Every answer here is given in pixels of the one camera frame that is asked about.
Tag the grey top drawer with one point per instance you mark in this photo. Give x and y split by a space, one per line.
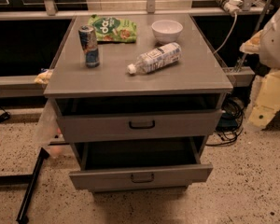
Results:
94 128

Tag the black metal floor bar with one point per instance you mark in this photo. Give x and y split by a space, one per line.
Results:
28 180

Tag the clear plastic bag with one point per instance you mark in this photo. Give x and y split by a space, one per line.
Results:
48 134

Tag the grey drawer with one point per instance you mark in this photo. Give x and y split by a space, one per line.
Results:
138 164
94 128

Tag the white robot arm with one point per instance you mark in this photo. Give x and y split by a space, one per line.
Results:
266 43

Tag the white power strip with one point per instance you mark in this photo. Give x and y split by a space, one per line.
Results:
230 6

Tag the grey drawer cabinet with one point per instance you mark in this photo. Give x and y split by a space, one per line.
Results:
195 83

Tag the white bowl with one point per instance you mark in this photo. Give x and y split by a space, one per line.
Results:
166 31

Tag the blue energy drink can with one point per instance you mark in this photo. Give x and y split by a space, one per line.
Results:
89 45

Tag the metal diagonal rod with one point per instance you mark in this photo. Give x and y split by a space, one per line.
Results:
255 28

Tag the clear plastic water bottle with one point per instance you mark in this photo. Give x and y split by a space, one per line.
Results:
155 59

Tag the green chip bag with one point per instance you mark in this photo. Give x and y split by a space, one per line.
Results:
112 29

